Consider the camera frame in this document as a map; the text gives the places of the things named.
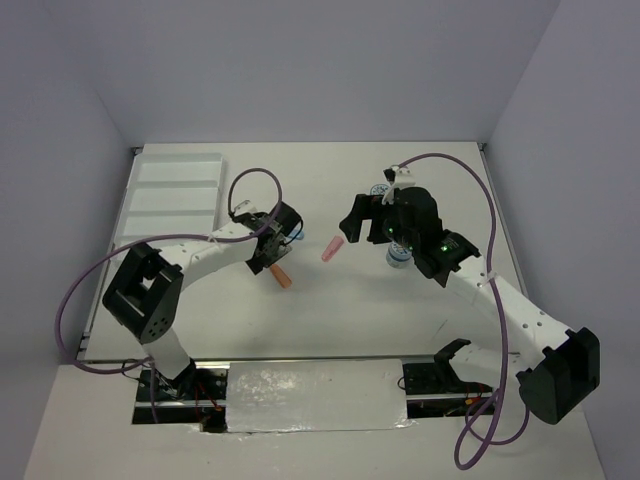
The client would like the pink plastic case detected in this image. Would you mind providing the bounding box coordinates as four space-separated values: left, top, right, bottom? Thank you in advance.
321 236 345 262

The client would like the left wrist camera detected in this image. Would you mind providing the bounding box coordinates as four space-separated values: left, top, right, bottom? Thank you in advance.
232 200 258 217

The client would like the white compartment tray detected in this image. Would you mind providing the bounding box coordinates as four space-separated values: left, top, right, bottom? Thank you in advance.
113 153 225 248

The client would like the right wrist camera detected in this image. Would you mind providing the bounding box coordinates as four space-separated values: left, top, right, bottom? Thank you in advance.
382 165 415 205

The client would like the blue plastic case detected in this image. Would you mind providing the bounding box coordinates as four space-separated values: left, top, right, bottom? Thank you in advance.
290 228 304 241

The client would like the orange plastic case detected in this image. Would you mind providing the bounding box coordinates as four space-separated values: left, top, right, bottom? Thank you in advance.
269 264 293 289

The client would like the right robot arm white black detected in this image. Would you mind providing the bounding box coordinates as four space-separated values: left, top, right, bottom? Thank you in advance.
339 187 601 425

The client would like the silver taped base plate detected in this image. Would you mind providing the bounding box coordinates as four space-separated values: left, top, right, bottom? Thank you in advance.
226 359 410 433

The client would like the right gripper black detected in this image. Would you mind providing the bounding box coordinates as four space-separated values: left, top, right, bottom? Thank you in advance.
339 193 418 251

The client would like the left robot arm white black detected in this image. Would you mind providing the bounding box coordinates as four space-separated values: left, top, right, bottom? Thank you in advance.
102 201 303 399

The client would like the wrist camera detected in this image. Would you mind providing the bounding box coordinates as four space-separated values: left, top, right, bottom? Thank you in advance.
232 200 258 217
382 165 415 205

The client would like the blue paint jar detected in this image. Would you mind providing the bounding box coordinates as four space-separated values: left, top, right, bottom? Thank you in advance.
369 184 389 196
386 242 412 269

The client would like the blue paint jar far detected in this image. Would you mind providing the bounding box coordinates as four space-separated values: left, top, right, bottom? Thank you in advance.
369 184 389 196

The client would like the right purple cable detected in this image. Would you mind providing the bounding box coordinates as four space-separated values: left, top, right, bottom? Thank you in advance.
392 152 531 472

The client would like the blue paint jar near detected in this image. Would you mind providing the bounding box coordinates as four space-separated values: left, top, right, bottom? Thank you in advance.
386 242 412 269

